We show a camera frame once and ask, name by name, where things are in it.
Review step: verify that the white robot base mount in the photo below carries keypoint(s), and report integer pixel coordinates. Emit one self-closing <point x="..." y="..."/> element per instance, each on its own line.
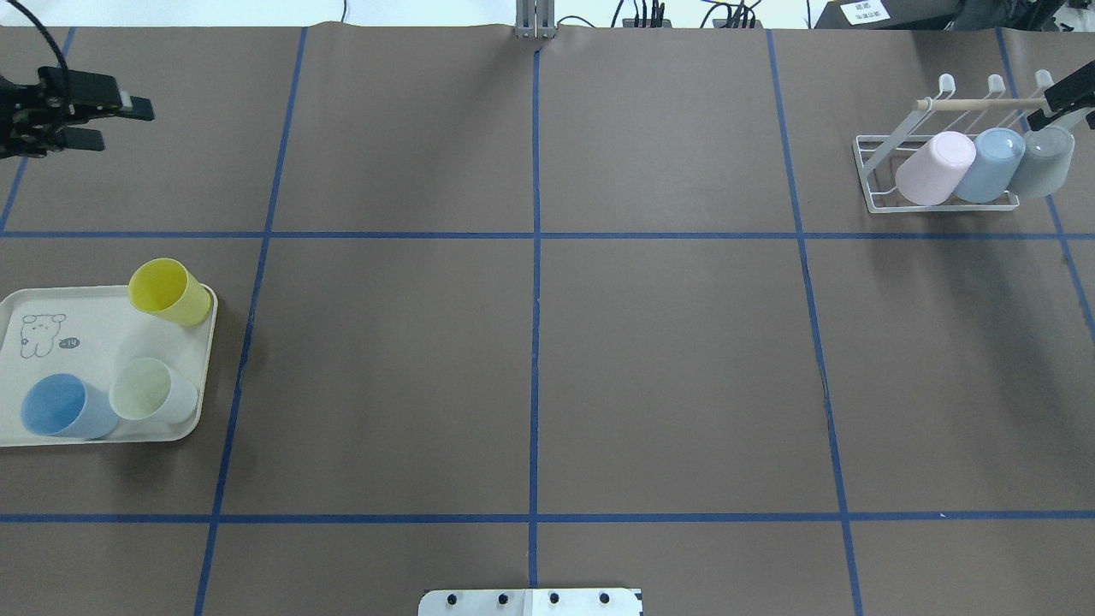
<point x="559" y="601"/>

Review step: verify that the grey plastic cup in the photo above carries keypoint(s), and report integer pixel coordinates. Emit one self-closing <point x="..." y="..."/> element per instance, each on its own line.
<point x="1046" y="162"/>

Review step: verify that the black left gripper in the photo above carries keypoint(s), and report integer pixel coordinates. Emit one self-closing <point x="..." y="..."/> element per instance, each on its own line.
<point x="24" y="115"/>

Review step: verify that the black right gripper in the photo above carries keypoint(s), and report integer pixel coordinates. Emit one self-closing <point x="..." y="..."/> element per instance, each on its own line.
<point x="1068" y="92"/>

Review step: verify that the light blue plastic cup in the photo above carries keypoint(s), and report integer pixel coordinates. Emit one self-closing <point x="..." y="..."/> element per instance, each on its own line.
<point x="62" y="405"/>

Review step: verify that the cream plastic tray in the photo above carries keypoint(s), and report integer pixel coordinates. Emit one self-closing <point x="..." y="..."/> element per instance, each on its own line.
<point x="92" y="332"/>

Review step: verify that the cream plastic cup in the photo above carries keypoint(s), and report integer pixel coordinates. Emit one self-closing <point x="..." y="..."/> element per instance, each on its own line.
<point x="149" y="390"/>

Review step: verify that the pink plastic cup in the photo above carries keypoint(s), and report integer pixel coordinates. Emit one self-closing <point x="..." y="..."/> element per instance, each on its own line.
<point x="929" y="177"/>

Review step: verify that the white wire cup rack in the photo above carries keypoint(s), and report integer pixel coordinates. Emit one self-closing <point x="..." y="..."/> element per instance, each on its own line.
<point x="877" y="157"/>

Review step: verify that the yellow plastic cup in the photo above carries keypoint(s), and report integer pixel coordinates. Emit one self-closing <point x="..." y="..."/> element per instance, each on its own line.
<point x="164" y="288"/>

